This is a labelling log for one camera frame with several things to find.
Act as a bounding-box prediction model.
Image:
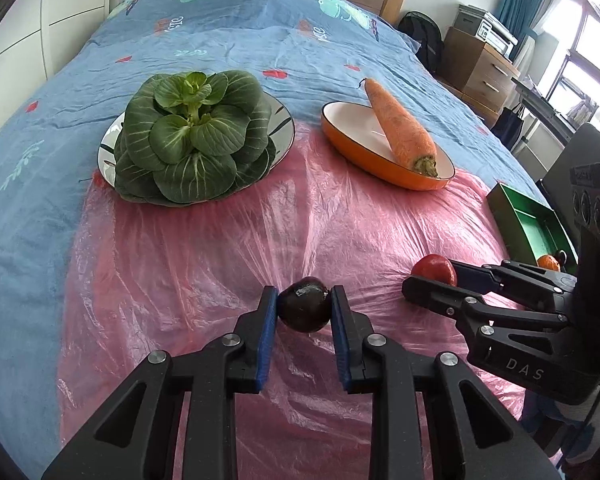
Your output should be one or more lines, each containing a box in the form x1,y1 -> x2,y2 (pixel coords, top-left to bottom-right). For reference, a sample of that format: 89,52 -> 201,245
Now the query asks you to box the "red apple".
411,254 -> 457,286

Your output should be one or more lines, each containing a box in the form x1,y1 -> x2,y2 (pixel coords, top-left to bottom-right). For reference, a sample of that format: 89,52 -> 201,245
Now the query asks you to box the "black backpack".
398,11 -> 444,75

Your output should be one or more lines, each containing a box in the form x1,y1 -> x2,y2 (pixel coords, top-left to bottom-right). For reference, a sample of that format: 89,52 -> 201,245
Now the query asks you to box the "dark plum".
554,250 -> 568,266
276,276 -> 332,334

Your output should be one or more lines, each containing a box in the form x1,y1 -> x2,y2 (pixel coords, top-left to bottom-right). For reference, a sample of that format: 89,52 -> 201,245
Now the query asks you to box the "orange fruit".
536,254 -> 562,272

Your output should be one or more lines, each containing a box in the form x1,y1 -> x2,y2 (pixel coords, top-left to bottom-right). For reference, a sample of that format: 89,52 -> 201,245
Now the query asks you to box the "silver metal plate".
97,93 -> 296,200

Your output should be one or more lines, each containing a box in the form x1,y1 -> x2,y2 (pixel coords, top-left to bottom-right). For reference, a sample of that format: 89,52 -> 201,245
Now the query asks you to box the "carrot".
362,78 -> 438,178

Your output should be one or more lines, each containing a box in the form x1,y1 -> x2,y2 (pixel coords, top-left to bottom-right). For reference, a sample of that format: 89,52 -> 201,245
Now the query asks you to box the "blue patterned bedspread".
0,0 -> 536,479

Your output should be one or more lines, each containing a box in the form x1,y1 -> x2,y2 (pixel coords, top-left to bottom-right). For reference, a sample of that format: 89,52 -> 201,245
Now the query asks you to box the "white wardrobe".
0,0 -> 109,129

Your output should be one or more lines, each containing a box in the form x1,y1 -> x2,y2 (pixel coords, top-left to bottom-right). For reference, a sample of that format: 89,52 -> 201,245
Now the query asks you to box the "orange oval dish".
321,101 -> 456,191

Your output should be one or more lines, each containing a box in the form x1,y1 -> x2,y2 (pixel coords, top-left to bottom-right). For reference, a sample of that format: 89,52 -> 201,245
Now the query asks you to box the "green bok choy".
114,70 -> 275,207

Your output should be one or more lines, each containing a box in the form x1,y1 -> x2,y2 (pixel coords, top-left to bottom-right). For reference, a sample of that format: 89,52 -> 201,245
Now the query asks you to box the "grey printer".
454,4 -> 518,58

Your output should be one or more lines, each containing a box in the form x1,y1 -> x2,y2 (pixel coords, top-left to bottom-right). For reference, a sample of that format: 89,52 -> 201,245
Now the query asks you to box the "wooden drawer cabinet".
437,27 -> 519,128

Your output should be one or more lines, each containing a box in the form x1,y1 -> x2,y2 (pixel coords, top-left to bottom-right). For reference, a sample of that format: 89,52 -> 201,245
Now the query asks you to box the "dark grey chair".
535,122 -> 600,261

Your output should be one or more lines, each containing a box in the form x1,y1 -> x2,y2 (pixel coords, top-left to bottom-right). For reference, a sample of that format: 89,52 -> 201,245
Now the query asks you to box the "glass desk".
512,78 -> 577,146

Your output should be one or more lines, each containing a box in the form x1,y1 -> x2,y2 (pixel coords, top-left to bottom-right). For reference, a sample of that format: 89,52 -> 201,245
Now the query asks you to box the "green rectangular tray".
486,183 -> 578,274

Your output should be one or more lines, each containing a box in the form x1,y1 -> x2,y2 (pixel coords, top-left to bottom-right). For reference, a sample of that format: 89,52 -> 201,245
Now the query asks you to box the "pink plastic sheet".
57,122 -> 508,479

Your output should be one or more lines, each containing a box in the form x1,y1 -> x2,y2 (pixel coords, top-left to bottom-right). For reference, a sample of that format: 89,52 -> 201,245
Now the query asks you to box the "dark blue tote bag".
491,103 -> 524,151

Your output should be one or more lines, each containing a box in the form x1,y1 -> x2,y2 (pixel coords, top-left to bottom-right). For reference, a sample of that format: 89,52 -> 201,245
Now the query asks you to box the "right blue gloved hand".
519,388 -> 600,464

